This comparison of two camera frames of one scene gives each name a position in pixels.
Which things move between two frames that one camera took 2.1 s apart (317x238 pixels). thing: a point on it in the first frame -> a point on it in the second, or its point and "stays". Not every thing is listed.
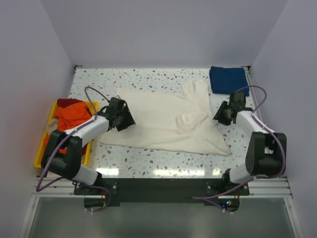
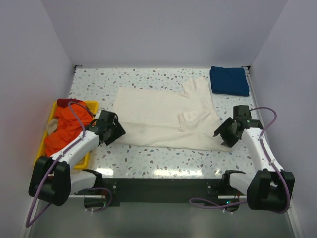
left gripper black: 129,120 -> 118,132
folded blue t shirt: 227,80 stays
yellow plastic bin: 94,107 stays
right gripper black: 218,116 -> 228,141
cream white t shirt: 178,117 stays
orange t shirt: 69,116 stays
